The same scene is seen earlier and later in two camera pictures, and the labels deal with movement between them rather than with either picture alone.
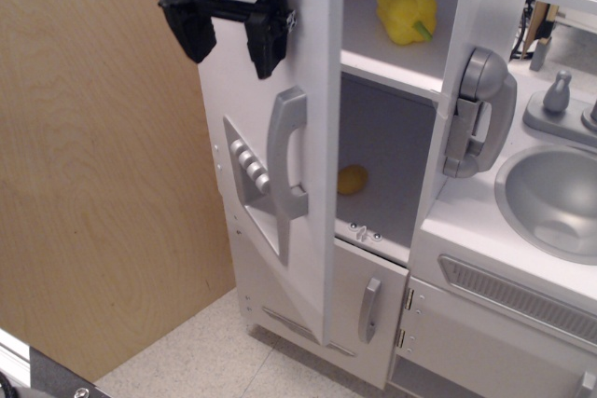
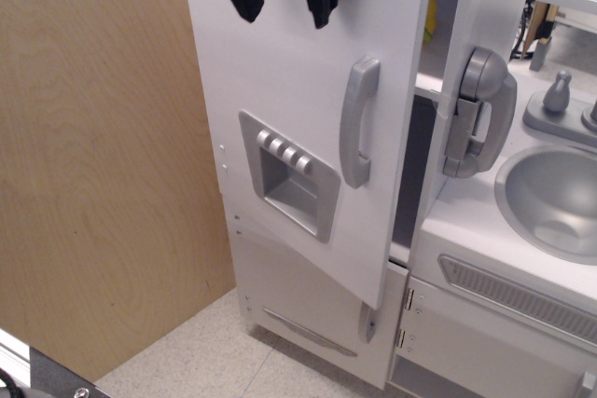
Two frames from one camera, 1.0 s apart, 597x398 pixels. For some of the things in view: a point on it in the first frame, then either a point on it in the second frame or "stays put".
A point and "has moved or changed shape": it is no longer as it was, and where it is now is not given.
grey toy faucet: x=549 y=111 stays put
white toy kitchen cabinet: x=416 y=186 stays put
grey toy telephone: x=479 y=126 stays put
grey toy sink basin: x=548 y=195 stays put
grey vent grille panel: x=549 y=310 stays put
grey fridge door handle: x=287 y=113 -> x=361 y=81
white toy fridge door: x=277 y=142 has moved or changed shape
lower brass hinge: x=401 y=336 stays put
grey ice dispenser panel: x=253 y=172 -> x=290 y=180
